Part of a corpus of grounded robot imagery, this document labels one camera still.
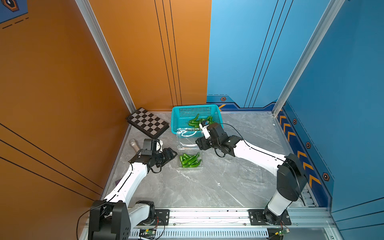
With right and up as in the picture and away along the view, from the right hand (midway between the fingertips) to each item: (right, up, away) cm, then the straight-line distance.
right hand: (200, 139), depth 85 cm
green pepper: (-4, +10, +26) cm, 28 cm away
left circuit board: (-26, -45, -13) cm, 53 cm away
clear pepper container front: (-6, -13, +4) cm, 15 cm away
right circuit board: (+37, -42, -16) cm, 59 cm away
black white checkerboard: (-39, +10, +24) cm, 46 cm away
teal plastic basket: (-15, +16, +30) cm, 37 cm away
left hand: (-15, -8, 0) cm, 17 cm away
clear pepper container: (+29, -21, +2) cm, 36 cm away
